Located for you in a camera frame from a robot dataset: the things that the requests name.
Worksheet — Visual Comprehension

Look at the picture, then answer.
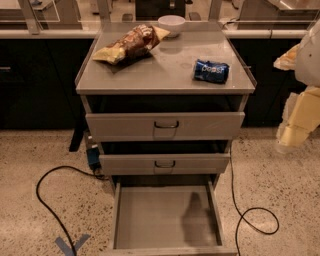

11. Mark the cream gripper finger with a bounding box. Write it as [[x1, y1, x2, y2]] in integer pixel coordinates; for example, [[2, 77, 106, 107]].
[[276, 86, 320, 154], [273, 44, 300, 71]]

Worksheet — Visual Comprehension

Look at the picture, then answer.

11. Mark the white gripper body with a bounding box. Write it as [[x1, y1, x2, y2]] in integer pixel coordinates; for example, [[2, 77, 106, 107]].
[[295, 20, 320, 87]]

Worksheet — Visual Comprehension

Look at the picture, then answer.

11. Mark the blue pepsi can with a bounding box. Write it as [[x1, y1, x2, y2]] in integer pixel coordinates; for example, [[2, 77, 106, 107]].
[[193, 59, 230, 84]]

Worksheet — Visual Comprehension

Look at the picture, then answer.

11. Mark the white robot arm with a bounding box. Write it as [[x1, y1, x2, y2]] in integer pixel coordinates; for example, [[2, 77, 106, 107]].
[[273, 20, 320, 154]]

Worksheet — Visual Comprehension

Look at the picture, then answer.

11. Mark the grey top drawer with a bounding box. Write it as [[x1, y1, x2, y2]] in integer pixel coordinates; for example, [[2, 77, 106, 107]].
[[86, 112, 244, 142]]

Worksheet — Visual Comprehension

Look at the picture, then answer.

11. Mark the grey metal drawer cabinet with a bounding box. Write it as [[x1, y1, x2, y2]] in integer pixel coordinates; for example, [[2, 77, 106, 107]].
[[76, 22, 255, 183]]

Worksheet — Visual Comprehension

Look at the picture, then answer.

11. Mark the grey middle drawer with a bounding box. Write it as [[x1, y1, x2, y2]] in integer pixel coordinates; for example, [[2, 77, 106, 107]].
[[99, 153, 229, 175]]

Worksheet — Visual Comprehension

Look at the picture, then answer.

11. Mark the grey open bottom drawer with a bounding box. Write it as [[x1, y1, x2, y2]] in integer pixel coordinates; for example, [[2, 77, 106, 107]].
[[101, 180, 237, 256]]

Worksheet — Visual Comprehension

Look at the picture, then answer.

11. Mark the white bowl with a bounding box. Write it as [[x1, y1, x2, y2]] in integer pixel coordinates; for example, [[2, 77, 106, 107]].
[[158, 15, 186, 38]]

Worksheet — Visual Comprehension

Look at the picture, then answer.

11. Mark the brown yellow chip bag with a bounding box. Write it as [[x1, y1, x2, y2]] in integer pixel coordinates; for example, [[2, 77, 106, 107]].
[[93, 24, 170, 65]]

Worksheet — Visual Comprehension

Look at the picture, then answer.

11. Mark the blue power adapter box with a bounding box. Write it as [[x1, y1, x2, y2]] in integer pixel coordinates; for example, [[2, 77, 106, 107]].
[[86, 147, 101, 170]]

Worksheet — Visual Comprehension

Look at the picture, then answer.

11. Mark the dark counter cabinet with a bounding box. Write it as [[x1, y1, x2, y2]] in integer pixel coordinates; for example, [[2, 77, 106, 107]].
[[0, 38, 306, 129]]

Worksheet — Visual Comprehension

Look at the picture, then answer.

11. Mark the blue tape cross mark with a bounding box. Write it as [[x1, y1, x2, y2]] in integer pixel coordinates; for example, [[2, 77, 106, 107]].
[[54, 233, 92, 256]]

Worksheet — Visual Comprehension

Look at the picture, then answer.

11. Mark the black cable right floor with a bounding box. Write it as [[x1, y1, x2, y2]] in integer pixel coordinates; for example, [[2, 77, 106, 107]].
[[228, 146, 280, 256]]

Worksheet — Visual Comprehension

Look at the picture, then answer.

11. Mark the black cable floor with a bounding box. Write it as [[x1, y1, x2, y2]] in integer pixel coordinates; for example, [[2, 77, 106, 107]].
[[35, 165, 110, 256], [228, 146, 280, 256]]

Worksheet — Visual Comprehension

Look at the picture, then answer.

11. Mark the black cable left floor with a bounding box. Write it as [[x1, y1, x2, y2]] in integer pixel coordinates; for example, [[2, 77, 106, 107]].
[[35, 165, 110, 256]]

